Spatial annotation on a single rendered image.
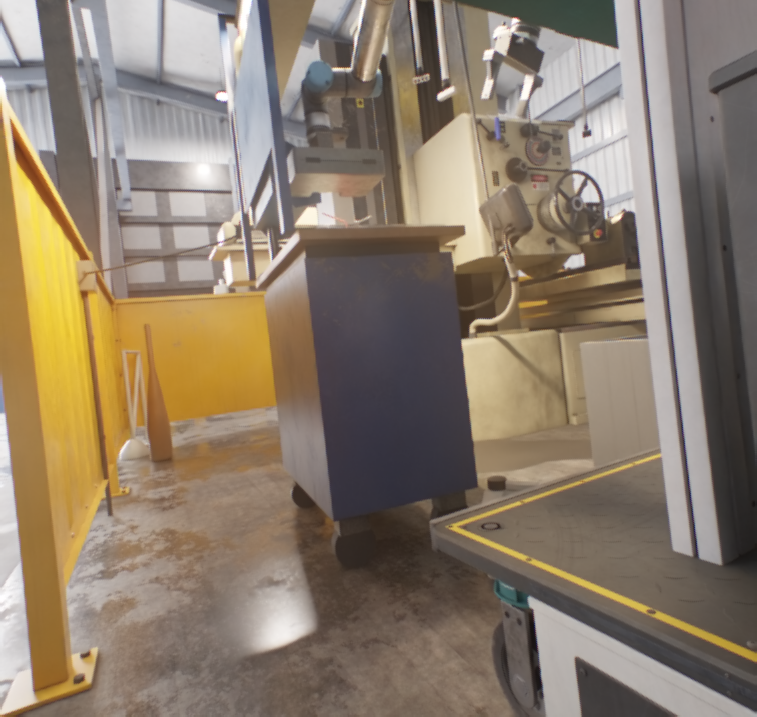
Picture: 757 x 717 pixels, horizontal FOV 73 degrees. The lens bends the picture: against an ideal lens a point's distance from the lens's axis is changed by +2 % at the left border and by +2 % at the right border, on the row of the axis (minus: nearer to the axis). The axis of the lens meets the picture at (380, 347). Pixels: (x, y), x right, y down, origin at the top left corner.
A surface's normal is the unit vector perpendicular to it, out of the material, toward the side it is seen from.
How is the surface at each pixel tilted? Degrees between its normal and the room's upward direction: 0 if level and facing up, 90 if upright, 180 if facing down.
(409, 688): 0
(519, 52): 113
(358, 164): 90
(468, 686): 0
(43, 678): 90
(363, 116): 90
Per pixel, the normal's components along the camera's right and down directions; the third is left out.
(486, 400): -0.11, 0.02
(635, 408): -0.91, 0.11
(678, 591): -0.11, -0.99
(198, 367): 0.41, -0.04
